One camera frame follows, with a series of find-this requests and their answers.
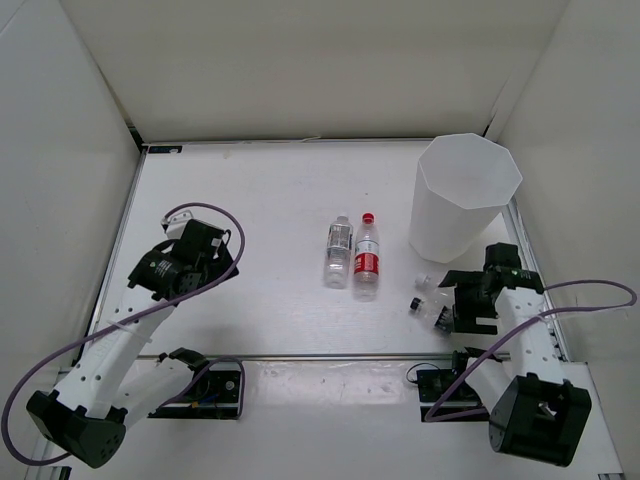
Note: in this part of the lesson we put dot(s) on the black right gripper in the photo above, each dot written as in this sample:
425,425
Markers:
464,318

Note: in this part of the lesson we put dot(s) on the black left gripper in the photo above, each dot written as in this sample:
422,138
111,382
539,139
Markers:
224,262

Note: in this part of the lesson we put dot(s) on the clear bottle red label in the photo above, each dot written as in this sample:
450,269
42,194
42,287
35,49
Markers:
367,259

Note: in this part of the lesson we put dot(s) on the clear bottle white cap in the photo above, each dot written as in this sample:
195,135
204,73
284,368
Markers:
338,253
427,284

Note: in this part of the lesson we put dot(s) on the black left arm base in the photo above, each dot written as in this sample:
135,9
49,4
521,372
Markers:
218,394

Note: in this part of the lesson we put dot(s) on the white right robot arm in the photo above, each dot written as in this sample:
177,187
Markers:
534,411

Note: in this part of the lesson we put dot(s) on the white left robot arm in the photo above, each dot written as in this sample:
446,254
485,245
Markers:
88,413

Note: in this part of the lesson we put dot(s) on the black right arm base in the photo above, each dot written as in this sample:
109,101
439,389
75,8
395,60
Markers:
432,381

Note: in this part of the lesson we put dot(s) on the white octagonal plastic bin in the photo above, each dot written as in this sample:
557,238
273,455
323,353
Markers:
463,181

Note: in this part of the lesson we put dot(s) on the clear bottle black cap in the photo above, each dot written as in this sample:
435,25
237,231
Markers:
436,311

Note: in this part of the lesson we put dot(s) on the blue label sticker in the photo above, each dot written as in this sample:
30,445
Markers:
165,149

